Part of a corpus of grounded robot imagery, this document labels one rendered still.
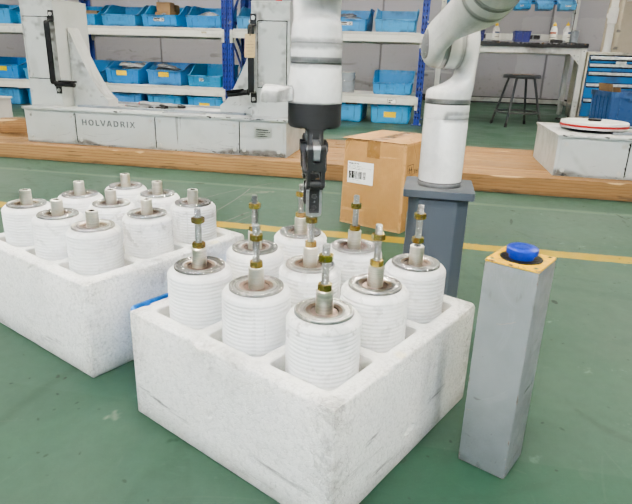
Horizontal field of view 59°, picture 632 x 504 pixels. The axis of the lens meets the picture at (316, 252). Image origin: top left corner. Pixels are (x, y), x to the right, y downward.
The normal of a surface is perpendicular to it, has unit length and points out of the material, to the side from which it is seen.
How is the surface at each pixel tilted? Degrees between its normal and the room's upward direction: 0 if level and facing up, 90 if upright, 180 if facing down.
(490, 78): 90
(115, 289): 90
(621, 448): 0
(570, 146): 90
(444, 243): 90
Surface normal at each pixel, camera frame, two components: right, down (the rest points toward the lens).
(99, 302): 0.80, 0.21
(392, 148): -0.57, 0.25
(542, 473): 0.03, -0.95
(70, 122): -0.20, 0.32
